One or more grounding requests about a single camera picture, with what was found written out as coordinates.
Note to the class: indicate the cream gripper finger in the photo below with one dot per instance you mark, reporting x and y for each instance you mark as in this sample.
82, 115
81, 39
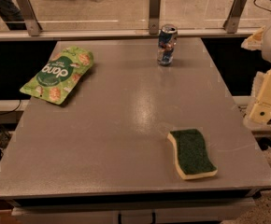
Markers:
254, 41
259, 108

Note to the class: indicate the green and yellow sponge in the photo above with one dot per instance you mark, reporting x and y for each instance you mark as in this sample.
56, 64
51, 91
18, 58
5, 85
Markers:
190, 154

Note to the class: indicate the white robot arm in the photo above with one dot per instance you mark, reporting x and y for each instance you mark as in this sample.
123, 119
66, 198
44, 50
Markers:
266, 55

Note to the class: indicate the green rice chip bag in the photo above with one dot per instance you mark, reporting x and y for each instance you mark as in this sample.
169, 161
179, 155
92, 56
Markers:
60, 75

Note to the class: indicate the blue soda can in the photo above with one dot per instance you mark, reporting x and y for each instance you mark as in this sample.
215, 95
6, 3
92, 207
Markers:
166, 43

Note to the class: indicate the cardboard box under table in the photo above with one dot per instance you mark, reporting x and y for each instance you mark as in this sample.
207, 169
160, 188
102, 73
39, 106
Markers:
6, 213

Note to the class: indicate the right metal bracket post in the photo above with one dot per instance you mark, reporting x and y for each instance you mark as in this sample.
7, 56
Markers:
232, 22

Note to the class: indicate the metal bracket post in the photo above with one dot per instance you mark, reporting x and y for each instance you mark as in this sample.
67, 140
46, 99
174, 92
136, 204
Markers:
232, 22
154, 16
32, 25

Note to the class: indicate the middle metal bracket post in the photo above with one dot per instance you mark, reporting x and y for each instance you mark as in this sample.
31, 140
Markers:
154, 16

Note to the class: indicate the left metal bracket post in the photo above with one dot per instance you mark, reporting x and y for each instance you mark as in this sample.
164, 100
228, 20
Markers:
32, 25

